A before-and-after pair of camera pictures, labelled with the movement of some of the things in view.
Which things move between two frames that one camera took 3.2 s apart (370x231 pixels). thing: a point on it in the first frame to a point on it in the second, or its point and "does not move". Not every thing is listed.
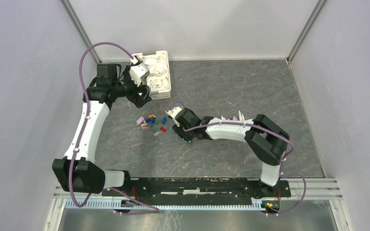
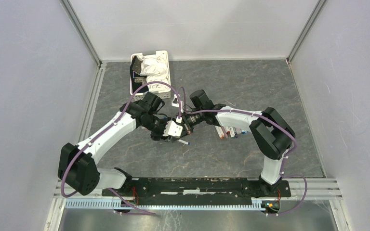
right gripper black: [179, 130] to [184, 121]
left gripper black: [138, 100] to [159, 137]
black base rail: [166, 192] does not move
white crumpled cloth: [158, 79] does not move
